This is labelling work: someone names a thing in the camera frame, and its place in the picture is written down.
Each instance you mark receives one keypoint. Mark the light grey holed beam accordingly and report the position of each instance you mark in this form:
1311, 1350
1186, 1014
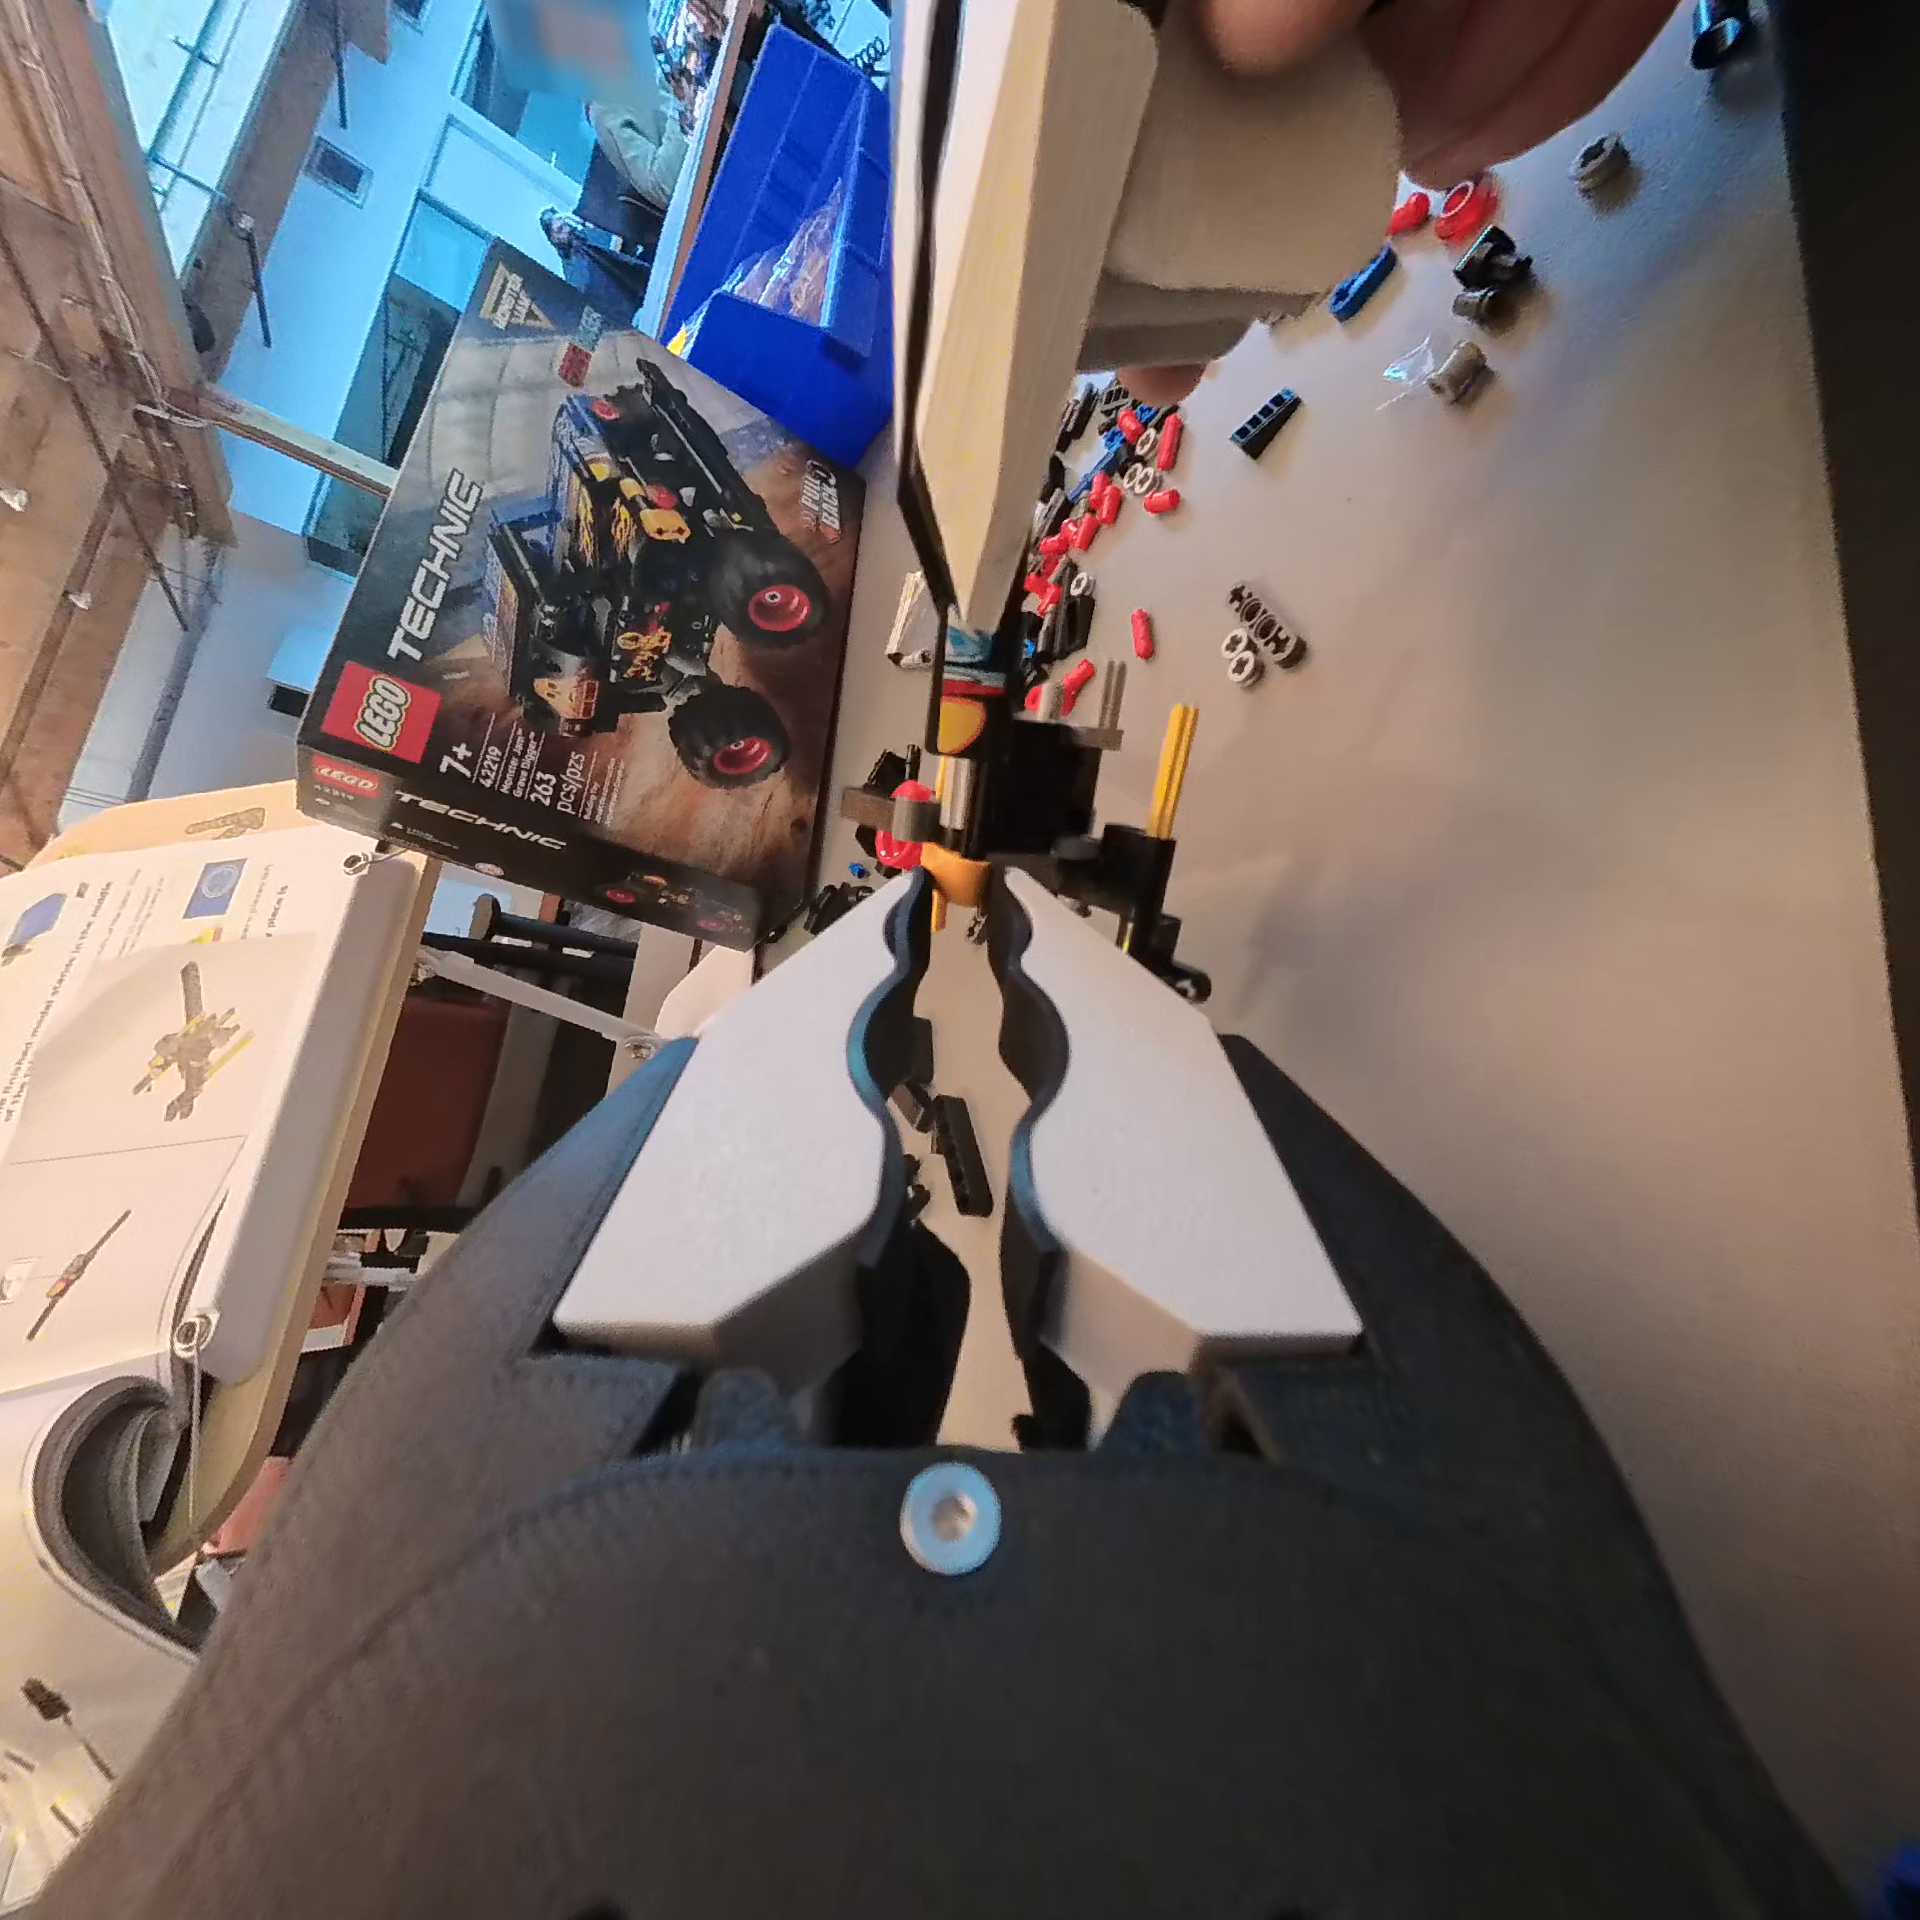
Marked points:
1271, 638

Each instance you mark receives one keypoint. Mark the small black toy panel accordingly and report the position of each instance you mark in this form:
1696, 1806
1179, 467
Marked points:
840, 908

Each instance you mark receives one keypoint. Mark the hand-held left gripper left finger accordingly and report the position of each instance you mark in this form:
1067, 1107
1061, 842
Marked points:
734, 1202

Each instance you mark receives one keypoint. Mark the blue bin with plastic bags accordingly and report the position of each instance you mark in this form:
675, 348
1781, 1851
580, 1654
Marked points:
796, 359

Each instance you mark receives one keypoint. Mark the printed task card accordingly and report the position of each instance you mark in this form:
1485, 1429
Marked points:
195, 902

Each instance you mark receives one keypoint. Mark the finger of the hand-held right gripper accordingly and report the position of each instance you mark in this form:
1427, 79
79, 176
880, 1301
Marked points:
910, 301
1021, 301

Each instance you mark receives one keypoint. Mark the black orange toy chassis assembly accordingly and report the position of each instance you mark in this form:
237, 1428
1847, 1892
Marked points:
1050, 781

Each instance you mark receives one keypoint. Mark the clear plastic bag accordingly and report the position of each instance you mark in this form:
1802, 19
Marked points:
909, 622

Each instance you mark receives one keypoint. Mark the blue toy pin piece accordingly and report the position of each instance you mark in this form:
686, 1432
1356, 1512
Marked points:
1364, 285

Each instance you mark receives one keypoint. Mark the black toy connector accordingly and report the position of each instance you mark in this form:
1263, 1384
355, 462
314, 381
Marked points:
1494, 271

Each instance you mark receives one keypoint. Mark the white book stand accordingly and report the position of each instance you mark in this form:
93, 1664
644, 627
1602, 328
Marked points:
300, 1276

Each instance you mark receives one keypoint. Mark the pile of small toy pins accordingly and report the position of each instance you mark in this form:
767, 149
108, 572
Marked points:
1109, 495

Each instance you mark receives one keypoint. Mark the truck print toy set box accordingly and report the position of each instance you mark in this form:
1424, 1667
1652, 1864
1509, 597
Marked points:
599, 600

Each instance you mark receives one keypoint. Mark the short black blue beam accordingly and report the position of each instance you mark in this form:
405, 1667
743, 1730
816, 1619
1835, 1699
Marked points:
1267, 422

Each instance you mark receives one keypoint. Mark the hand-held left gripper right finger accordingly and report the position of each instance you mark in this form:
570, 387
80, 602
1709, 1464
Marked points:
1186, 1202

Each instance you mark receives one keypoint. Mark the red toy bush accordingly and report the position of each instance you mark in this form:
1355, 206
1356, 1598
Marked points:
1464, 212

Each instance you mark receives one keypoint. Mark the short black toy beam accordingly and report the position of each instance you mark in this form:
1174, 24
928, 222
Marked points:
967, 1156

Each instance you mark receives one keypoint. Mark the black axle with printed brick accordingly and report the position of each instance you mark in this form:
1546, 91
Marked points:
967, 691

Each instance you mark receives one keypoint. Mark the grey toy connector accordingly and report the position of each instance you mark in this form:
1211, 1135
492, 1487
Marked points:
1464, 368
1604, 158

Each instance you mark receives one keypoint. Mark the red wheel hub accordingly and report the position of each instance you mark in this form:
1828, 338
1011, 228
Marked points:
906, 840

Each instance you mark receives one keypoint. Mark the person's right hand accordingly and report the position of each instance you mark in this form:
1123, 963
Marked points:
1501, 76

